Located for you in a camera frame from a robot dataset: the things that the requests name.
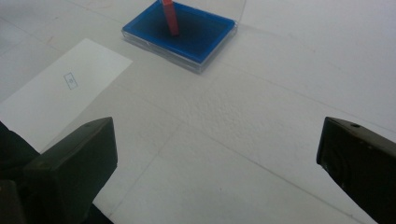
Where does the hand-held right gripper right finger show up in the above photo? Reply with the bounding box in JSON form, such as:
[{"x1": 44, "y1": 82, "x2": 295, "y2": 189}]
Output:
[{"x1": 316, "y1": 116, "x2": 396, "y2": 224}]

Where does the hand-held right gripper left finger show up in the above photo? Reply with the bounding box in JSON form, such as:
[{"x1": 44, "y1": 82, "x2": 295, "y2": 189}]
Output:
[{"x1": 22, "y1": 117, "x2": 119, "y2": 224}]

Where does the red stamp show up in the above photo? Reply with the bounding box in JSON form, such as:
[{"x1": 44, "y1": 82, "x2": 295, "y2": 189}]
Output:
[{"x1": 160, "y1": 0, "x2": 181, "y2": 37}]

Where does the blue ink pad clear case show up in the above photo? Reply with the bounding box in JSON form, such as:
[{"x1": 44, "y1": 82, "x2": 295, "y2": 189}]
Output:
[{"x1": 120, "y1": 0, "x2": 248, "y2": 75}]

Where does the white paper sheet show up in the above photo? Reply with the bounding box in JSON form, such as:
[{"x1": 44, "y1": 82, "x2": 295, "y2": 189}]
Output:
[{"x1": 0, "y1": 37, "x2": 134, "y2": 154}]

